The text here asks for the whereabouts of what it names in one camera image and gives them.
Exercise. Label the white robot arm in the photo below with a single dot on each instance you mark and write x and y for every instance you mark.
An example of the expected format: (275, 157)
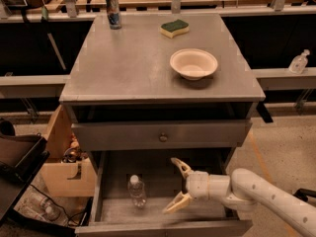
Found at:
(242, 190)

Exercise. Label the white paper bowl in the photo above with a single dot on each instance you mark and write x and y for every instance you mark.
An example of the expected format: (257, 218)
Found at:
(193, 64)

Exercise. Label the black tray cart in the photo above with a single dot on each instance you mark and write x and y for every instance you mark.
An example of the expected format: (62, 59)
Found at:
(21, 157)

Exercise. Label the blue energy drink can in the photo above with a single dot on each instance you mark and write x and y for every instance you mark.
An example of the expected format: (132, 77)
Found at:
(113, 14)

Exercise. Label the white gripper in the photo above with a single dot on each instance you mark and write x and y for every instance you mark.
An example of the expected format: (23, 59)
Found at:
(197, 184)

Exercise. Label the plastic bottle on floor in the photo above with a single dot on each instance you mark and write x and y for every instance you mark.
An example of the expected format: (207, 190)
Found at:
(47, 210)

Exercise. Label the grey wooden drawer cabinet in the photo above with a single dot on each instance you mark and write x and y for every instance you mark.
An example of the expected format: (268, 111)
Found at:
(125, 75)

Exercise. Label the light wooden box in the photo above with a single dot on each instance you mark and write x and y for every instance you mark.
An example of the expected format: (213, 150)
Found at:
(67, 172)

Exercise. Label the green and yellow sponge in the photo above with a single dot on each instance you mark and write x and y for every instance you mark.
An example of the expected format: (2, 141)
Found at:
(175, 28)

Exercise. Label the clear sanitizer pump bottle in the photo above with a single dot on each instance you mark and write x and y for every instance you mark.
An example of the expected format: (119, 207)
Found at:
(299, 62)

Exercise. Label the closed grey top drawer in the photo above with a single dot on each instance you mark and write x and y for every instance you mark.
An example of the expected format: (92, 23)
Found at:
(140, 135)

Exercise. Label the black chair caster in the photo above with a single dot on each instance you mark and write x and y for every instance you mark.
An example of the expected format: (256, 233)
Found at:
(304, 194)

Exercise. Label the open grey middle drawer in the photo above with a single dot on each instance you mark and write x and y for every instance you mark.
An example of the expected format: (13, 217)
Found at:
(114, 215)

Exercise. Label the clear plastic water bottle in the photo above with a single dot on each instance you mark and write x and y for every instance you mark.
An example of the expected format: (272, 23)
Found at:
(137, 192)

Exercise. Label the round metal drawer knob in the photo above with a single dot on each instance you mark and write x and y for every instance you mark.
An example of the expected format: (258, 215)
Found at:
(163, 137)

